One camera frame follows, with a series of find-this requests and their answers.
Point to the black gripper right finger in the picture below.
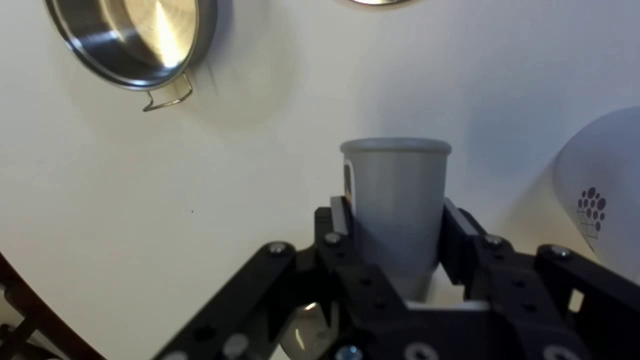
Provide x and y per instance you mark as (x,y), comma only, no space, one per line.
(550,304)

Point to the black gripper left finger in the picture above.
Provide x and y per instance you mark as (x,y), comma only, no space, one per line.
(249,315)

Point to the grey salt shaker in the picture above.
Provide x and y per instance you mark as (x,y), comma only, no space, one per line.
(394,189)

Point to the open steel pot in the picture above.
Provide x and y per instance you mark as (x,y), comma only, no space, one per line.
(139,44)

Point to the round steel pot lid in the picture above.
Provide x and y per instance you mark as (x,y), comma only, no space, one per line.
(380,3)

